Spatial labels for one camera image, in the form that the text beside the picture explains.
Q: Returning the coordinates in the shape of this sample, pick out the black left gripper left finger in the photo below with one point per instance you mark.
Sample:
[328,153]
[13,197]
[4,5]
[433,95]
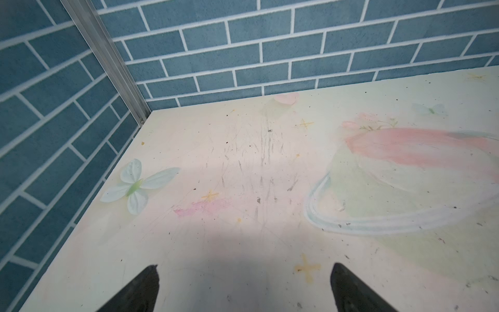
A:
[140,294]

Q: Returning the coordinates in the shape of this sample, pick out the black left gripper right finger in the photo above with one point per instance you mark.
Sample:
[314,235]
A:
[352,294]

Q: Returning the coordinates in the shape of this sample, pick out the aluminium corner post left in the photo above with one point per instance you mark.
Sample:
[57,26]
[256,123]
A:
[89,24]

